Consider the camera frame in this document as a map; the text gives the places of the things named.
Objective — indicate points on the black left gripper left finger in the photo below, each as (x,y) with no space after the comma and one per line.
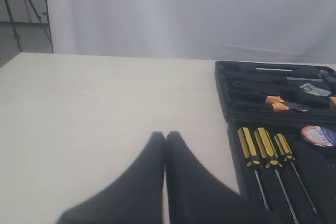
(136,196)

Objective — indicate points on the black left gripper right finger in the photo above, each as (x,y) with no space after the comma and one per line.
(197,196)

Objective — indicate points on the orange-black combination pliers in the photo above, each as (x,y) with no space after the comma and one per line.
(255,101)

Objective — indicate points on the black plastic tool case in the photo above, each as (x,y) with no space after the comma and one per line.
(316,165)

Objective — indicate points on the black electrical tape roll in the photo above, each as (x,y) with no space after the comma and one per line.
(319,136)

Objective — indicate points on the yellow tape measure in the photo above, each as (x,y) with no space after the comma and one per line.
(332,102)

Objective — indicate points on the large yellow-black screwdriver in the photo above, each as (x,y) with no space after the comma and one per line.
(251,158)

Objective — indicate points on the middle yellow-black screwdriver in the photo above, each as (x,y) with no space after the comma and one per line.
(269,154)

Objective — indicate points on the small yellow-black screwdriver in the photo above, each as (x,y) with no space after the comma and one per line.
(288,156)

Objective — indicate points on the silver adjustable wrench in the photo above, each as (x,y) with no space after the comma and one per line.
(277,88)

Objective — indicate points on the white backdrop curtain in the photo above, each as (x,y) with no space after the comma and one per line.
(243,30)

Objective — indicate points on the black tripod stand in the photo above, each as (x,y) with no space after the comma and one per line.
(25,26)

